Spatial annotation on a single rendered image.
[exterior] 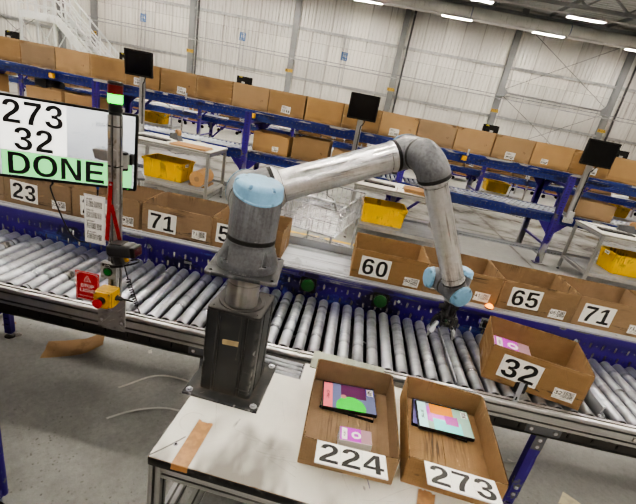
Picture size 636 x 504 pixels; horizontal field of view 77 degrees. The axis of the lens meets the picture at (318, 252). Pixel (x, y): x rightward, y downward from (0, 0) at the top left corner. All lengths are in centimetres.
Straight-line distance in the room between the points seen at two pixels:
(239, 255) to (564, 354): 162
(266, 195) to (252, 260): 20
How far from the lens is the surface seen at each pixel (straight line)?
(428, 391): 163
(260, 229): 117
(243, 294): 128
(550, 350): 224
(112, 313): 191
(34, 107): 187
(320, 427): 141
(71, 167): 185
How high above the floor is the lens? 174
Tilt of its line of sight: 21 degrees down
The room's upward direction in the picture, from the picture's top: 11 degrees clockwise
